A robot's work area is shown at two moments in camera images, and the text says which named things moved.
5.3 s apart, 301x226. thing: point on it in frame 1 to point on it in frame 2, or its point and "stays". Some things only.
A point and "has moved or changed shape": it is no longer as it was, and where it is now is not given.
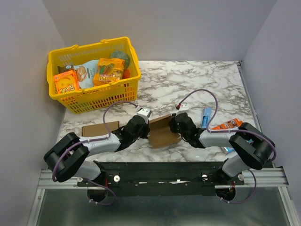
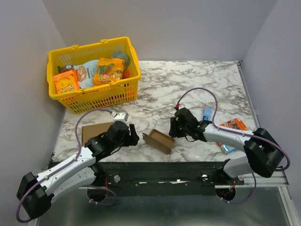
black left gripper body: x=143 y=133 to x=127 y=140
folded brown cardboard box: x=99 y=129 stays
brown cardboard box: x=161 y=135 has moved or changed shape
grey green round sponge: x=122 y=55 stays
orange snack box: x=67 y=82 stays
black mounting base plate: x=162 y=178 stays
